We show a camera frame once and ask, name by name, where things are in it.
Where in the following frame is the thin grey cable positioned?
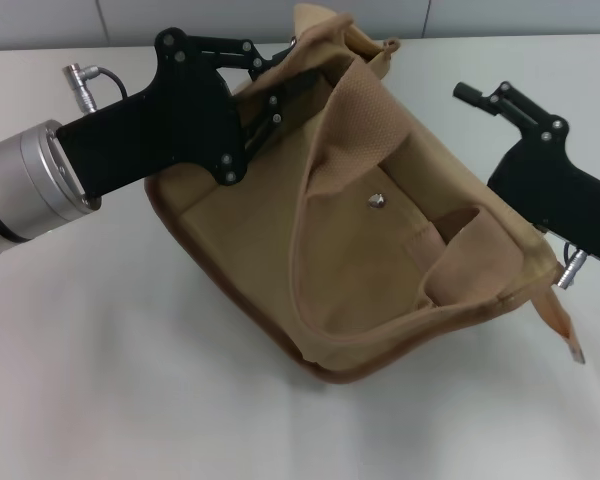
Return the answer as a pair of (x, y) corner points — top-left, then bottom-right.
(91, 69), (130, 99)

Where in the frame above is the khaki canvas food bag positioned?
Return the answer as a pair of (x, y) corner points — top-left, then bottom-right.
(143, 2), (589, 386)

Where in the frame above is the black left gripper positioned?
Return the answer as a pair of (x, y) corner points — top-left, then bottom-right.
(54, 27), (330, 201)

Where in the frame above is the silver cable connector plug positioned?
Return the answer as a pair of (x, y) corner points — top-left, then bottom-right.
(61, 62), (100, 109)
(556, 248), (589, 291)

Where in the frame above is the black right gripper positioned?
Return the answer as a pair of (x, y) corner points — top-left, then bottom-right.
(452, 80), (600, 266)

